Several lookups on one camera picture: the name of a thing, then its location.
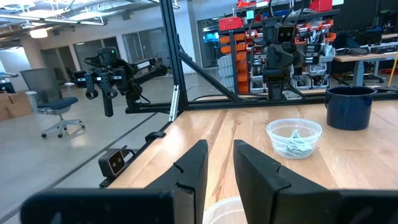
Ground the ceiling lamp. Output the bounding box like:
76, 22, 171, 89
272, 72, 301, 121
29, 27, 49, 39

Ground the black table clip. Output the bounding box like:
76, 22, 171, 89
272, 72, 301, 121
144, 131, 167, 143

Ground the red storage bin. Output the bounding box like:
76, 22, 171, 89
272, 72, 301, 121
218, 16, 245, 31
309, 0, 333, 12

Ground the brown cardboard box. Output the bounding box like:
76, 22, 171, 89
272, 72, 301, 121
6, 91, 33, 119
0, 93, 12, 122

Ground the grey office chair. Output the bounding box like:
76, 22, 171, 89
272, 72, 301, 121
19, 67, 86, 139

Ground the clear plastic bowl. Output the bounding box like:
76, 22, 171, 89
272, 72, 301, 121
266, 118, 323, 160
202, 195, 249, 224

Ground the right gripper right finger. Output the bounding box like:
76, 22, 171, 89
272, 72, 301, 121
233, 139, 343, 224

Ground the shelf rack with orange bins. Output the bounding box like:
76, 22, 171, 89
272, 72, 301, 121
217, 9, 340, 96

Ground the dark enamel mug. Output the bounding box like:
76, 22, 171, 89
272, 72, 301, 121
324, 85, 378, 131

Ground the black table-level camera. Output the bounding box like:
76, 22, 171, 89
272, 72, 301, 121
98, 148, 131, 180

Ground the silver frame bracket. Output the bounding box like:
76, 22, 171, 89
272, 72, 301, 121
169, 84, 180, 123

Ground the wooden desk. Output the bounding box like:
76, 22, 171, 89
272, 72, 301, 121
333, 51, 398, 88

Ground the yellow pole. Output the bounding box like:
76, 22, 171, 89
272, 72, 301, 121
387, 51, 398, 88

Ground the green stevia packet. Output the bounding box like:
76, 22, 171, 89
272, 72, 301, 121
284, 141, 313, 156
289, 129, 304, 147

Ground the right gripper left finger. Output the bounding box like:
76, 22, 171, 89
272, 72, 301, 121
144, 139, 209, 224

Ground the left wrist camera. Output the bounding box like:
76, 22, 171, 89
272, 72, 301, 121
273, 22, 296, 44

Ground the black aluminium frame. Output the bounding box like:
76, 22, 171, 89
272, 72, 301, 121
99, 0, 398, 189

